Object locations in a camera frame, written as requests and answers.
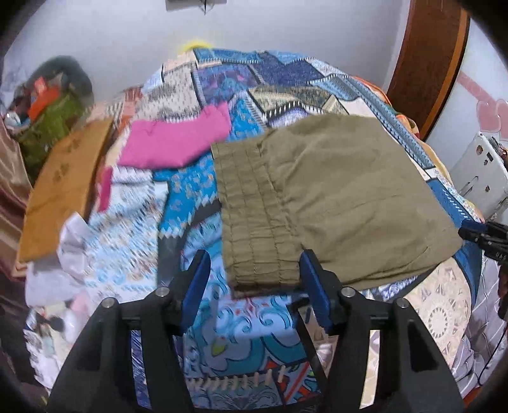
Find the white appliance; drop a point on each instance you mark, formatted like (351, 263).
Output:
(480, 174)

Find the brown wooden headboard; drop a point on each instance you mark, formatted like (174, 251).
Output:
(430, 59)

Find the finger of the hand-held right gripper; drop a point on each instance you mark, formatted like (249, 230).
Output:
(482, 234)

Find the white crumpled plastic bags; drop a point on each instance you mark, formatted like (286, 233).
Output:
(59, 262)

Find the pink folded garment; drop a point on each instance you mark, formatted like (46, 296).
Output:
(174, 143)

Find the patchwork printed blanket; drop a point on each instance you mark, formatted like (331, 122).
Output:
(246, 222)

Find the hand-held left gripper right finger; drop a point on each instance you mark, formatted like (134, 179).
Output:
(313, 286)

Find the olive green pants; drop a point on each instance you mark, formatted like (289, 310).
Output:
(325, 190)

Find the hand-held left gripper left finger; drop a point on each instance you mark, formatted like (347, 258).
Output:
(199, 278)

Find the green bag with clutter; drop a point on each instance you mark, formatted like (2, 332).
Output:
(49, 111)

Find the grey quilted bedsheet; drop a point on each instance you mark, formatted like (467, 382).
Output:
(482, 317)

